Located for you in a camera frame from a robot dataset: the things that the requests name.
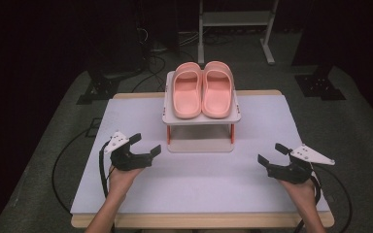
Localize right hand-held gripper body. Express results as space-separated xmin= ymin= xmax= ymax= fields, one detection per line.
xmin=266 ymin=144 xmax=336 ymax=185

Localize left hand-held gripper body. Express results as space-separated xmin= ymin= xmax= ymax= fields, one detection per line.
xmin=103 ymin=130 xmax=153 ymax=172

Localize white shoe rack orange posts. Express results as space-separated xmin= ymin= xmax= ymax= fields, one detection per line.
xmin=161 ymin=69 xmax=242 ymax=153

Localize pink rubber slipper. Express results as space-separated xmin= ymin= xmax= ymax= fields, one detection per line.
xmin=201 ymin=60 xmax=234 ymax=119
xmin=172 ymin=61 xmax=204 ymax=119

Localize person's right hand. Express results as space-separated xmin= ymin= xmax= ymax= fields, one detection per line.
xmin=279 ymin=179 xmax=317 ymax=205

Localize person's left hand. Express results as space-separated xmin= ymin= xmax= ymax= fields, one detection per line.
xmin=108 ymin=165 xmax=145 ymax=195

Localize white table mat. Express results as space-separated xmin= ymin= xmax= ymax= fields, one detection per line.
xmin=70 ymin=94 xmax=330 ymax=215

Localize black stand base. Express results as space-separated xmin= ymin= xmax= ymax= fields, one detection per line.
xmin=294 ymin=66 xmax=347 ymax=101
xmin=76 ymin=72 xmax=121 ymax=105

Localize wooden table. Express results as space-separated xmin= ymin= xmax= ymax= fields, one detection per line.
xmin=71 ymin=89 xmax=335 ymax=230

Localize left hand-held gripper cable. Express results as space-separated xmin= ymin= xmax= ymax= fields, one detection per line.
xmin=98 ymin=141 xmax=116 ymax=199

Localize hand-held gripper cable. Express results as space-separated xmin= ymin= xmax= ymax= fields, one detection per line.
xmin=295 ymin=163 xmax=354 ymax=233
xmin=98 ymin=141 xmax=116 ymax=199

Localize right hand-held gripper cable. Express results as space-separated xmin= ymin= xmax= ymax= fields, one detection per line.
xmin=295 ymin=163 xmax=354 ymax=233

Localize thin black cable loop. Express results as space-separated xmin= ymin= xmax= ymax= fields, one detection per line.
xmin=51 ymin=127 xmax=93 ymax=215

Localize tangle of black cables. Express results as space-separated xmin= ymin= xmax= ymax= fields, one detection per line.
xmin=130 ymin=27 xmax=198 ymax=93

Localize white metal stand frame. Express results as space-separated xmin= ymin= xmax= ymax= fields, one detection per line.
xmin=197 ymin=0 xmax=280 ymax=66

